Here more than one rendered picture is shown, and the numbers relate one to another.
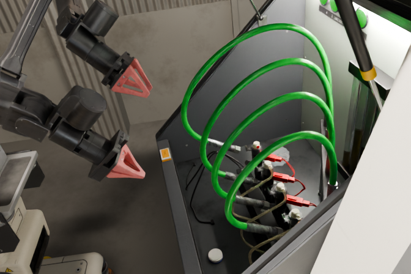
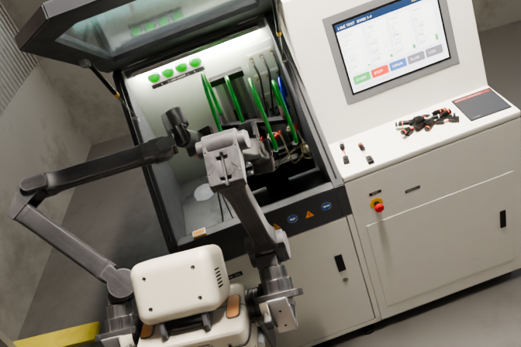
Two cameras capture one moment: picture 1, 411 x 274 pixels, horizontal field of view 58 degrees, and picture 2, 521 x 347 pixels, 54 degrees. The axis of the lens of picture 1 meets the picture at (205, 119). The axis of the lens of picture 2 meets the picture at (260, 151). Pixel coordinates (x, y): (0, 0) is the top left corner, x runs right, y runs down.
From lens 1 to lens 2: 165 cm
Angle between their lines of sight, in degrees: 64
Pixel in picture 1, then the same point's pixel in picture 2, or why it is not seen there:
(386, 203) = (318, 59)
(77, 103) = (252, 125)
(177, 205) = not seen: hidden behind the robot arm
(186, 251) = (293, 199)
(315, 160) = not seen: hidden behind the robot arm
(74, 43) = (191, 134)
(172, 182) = (231, 222)
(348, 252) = (322, 92)
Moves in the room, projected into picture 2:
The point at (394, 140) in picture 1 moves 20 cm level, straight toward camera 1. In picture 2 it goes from (302, 41) to (352, 40)
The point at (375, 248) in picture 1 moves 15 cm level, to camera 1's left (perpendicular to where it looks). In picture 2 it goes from (327, 74) to (334, 94)
